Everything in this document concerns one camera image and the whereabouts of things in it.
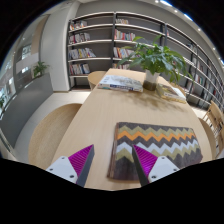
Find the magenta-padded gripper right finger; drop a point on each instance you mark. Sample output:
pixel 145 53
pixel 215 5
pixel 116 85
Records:
pixel 160 166

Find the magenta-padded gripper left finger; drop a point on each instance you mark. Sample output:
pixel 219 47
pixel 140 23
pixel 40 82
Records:
pixel 65 166

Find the zigzag striped brown towel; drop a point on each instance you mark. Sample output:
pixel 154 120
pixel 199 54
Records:
pixel 160 136

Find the round-backed wooden chair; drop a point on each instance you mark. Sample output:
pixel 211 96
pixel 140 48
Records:
pixel 95 78
pixel 208 136
pixel 50 133

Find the slatted wooden chair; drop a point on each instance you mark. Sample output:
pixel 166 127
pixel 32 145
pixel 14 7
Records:
pixel 215 121

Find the yellow covered book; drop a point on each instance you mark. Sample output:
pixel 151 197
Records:
pixel 170 92

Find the white and blue book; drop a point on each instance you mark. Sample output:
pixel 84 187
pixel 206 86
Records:
pixel 120 83

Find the small background green plant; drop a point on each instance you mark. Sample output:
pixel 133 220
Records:
pixel 40 68

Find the green potted plant white pot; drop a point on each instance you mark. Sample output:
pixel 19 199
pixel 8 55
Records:
pixel 156 60

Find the grey bookshelf unit with books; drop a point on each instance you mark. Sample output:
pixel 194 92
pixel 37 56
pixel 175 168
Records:
pixel 100 33

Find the group of ceiling lights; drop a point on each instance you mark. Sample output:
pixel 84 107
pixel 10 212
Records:
pixel 165 3

